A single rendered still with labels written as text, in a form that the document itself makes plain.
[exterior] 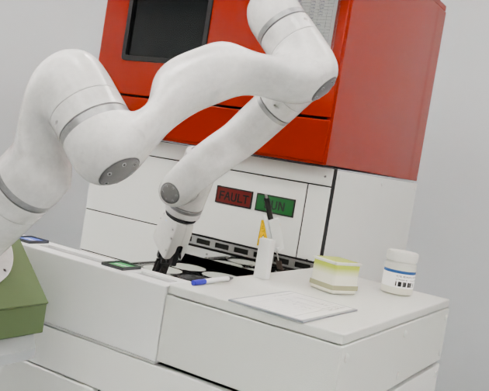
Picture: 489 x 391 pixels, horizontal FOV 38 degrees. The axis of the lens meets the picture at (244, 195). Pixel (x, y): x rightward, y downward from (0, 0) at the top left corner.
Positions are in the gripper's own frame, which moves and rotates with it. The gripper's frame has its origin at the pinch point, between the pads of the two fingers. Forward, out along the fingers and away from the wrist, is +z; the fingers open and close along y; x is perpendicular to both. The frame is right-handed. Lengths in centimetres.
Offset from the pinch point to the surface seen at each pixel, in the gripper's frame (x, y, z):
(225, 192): 23.6, -23.6, -9.8
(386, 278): 38, 30, -22
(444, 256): 166, -61, 28
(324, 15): 31, -23, -64
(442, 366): 169, -35, 69
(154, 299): -17.6, 33.3, -16.7
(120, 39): -1, -72, -30
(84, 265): -26.1, 18.2, -12.2
